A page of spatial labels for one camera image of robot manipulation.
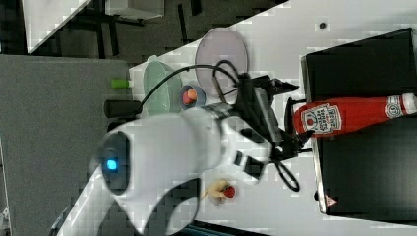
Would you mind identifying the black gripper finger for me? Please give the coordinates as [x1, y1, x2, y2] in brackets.
[283, 130, 314, 148]
[271, 79, 299, 93]

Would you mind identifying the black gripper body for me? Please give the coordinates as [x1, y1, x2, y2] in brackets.
[236, 74, 305, 160]

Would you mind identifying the red ketchup bottle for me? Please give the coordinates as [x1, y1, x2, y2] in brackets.
[292, 93, 416, 138]

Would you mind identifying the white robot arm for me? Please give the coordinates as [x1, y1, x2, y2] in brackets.
[48, 74, 312, 236]

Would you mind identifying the silver toaster oven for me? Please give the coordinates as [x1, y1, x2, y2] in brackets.
[285, 28, 416, 225]

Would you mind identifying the small blue bowl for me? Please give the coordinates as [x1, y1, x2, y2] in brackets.
[179, 85, 206, 110]

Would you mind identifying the lavender round plate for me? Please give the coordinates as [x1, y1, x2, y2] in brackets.
[195, 28, 248, 98]

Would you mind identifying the orange toy fruit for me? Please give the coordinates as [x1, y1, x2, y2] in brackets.
[187, 88, 197, 100]

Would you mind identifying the red toy fruit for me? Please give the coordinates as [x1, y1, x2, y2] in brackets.
[182, 93, 193, 104]

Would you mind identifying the green oval colander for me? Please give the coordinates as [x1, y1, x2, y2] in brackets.
[143, 61, 182, 116]

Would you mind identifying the toy banana fruit pile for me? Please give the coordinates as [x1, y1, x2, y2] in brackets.
[201, 179, 236, 206]

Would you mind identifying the black cylindrical cup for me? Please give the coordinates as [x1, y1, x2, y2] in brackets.
[104, 100, 143, 118]

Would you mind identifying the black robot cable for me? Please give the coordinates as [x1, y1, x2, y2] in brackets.
[140, 59, 242, 112]

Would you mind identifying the green spatula handle tip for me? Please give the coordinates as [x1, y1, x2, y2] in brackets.
[110, 79, 134, 89]

